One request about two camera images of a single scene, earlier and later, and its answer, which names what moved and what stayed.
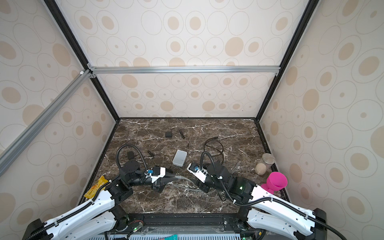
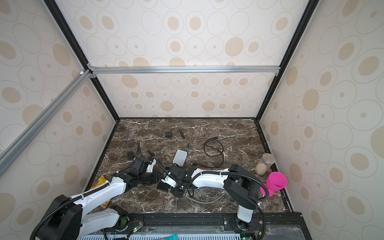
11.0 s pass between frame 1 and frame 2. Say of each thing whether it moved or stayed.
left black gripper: stayed
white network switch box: stayed
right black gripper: moved
